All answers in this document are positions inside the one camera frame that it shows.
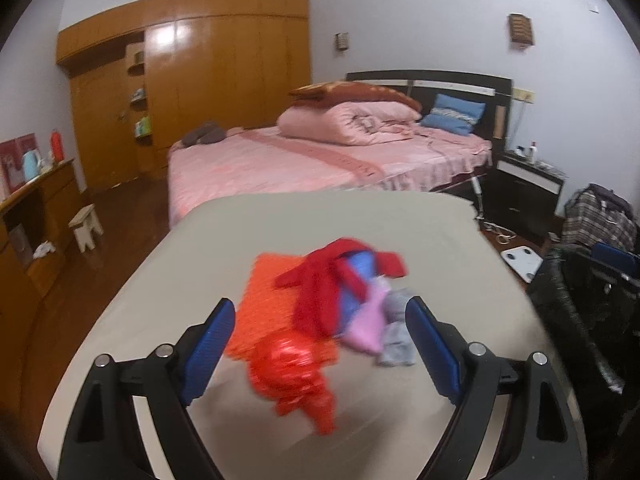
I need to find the red plastic bag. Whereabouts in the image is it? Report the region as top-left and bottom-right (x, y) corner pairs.
(248, 330), (335, 434)

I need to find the orange bubble wrap sheet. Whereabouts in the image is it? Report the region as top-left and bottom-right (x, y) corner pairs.
(222, 251), (342, 363)

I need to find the grey cloth piece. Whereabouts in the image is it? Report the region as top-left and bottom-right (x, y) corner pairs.
(376, 288), (416, 367)

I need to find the red cloth garment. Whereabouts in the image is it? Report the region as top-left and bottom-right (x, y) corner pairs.
(276, 238), (407, 339)

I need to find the pink cloth piece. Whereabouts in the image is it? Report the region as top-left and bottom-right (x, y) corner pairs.
(340, 276), (390, 356)

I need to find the blue plastic bag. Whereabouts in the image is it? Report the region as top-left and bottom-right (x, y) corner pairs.
(338, 252), (378, 336)

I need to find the black lined trash bin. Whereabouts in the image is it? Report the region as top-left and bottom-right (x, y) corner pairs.
(527, 244), (640, 441)

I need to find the plaid cloth covered chair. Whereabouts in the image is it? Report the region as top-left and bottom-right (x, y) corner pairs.
(561, 183), (637, 252)

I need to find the white bathroom scale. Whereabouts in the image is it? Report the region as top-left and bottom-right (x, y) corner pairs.
(500, 246), (542, 284)

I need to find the black white nightstand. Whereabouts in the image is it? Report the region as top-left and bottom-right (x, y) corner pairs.
(482, 152), (566, 246)

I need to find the white lotion bottle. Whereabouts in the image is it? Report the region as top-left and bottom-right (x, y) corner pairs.
(527, 141), (538, 164)

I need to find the small white stool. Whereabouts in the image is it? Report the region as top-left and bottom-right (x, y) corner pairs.
(68, 204), (104, 252)

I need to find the blue pillow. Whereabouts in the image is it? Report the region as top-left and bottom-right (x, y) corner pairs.
(420, 93), (486, 136)

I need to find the wooden sideboard cabinet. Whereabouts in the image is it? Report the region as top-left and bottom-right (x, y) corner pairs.
(0, 160), (82, 414)

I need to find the bed with pink sheet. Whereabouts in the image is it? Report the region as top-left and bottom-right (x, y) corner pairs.
(168, 127), (492, 226)

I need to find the black bed headboard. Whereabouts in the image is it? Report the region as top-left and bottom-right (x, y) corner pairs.
(345, 70), (514, 155)

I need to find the brown neck pillow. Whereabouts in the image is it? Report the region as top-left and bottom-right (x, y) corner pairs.
(181, 122), (227, 148)

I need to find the red thermos bottle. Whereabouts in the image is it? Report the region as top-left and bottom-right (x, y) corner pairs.
(50, 129), (65, 164)

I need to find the red framed picture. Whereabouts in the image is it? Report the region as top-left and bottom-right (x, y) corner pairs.
(0, 133), (38, 195)

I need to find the light blue kettle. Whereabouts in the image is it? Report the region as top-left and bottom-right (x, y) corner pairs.
(22, 150), (41, 182)

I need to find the folded pink quilt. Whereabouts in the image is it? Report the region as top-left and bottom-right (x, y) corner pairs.
(277, 101), (421, 146)

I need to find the brown patterned blanket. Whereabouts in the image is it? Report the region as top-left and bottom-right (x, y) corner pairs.
(288, 81), (423, 113)

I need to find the wooden wardrobe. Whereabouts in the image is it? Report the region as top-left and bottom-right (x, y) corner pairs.
(55, 0), (311, 193)

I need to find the white controller with cable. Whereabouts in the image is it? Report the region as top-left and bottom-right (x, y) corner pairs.
(470, 176), (519, 246)

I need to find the wall power outlet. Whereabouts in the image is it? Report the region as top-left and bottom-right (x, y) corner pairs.
(512, 88), (535, 104)

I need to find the wooden wall lamp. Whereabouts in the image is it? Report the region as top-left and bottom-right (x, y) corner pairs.
(508, 13), (535, 48)

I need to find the small wall lamp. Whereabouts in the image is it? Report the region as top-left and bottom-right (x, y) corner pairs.
(334, 32), (349, 52)

